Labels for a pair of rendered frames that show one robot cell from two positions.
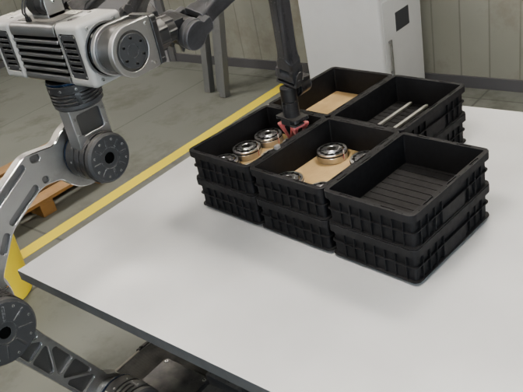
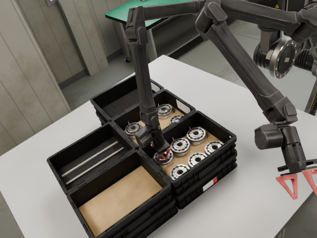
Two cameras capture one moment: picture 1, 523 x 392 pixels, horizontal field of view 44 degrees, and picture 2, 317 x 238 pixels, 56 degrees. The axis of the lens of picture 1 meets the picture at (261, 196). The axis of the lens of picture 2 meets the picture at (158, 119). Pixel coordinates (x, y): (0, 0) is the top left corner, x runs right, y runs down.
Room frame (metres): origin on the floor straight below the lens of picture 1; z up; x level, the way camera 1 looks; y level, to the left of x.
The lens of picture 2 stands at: (3.07, 0.12, 1.99)
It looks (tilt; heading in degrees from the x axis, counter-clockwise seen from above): 40 degrees down; 194
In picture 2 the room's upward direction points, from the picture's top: 15 degrees counter-clockwise
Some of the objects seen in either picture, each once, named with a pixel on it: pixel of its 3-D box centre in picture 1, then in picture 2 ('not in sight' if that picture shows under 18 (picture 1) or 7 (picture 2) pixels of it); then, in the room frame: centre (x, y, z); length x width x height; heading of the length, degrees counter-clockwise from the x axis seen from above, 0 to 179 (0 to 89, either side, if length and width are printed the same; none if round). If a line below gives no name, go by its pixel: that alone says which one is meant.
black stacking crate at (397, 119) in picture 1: (398, 116); (94, 161); (2.09, -0.53, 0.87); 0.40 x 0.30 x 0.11; 130
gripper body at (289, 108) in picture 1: (291, 110); (158, 140); (2.08, -0.16, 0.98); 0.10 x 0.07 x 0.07; 33
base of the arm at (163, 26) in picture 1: (156, 33); not in sight; (1.59, 0.17, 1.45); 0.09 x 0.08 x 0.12; 45
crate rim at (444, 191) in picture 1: (406, 173); (126, 95); (1.60, -0.42, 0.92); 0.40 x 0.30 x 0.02; 130
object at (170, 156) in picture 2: not in sight; (163, 156); (2.08, -0.16, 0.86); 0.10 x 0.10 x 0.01
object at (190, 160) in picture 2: (246, 147); (197, 160); (2.12, 0.02, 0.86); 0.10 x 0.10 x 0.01
